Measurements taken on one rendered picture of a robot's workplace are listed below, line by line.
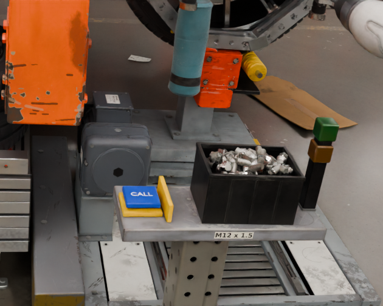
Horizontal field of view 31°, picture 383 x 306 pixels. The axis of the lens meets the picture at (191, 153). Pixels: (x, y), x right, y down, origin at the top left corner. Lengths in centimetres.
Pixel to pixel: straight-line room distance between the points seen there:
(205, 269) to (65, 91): 49
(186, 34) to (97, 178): 44
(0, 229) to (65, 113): 40
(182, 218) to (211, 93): 71
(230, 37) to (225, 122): 48
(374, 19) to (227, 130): 99
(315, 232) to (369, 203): 113
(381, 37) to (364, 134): 171
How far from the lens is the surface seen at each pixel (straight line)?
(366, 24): 151
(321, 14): 183
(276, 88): 343
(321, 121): 145
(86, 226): 197
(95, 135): 181
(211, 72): 203
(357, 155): 294
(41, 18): 149
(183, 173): 220
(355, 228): 243
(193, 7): 173
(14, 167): 172
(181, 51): 187
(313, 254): 209
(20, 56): 152
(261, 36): 205
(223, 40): 202
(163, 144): 221
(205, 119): 228
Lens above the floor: 121
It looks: 27 degrees down
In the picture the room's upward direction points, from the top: 9 degrees clockwise
